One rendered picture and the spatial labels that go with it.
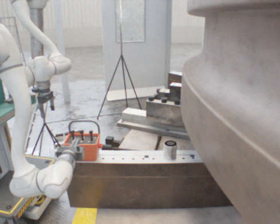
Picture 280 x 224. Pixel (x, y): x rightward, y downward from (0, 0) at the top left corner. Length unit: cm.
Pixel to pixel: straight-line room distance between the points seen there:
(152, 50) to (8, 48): 375
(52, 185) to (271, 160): 74
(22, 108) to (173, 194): 102
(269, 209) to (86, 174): 101
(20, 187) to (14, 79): 44
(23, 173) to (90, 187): 56
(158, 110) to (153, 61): 236
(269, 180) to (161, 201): 94
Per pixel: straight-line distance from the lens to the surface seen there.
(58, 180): 91
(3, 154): 202
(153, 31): 443
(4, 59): 88
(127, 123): 250
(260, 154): 69
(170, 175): 136
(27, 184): 101
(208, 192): 151
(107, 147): 210
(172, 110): 220
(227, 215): 160
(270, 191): 70
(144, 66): 445
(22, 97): 90
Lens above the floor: 145
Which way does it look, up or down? 23 degrees down
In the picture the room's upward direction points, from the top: straight up
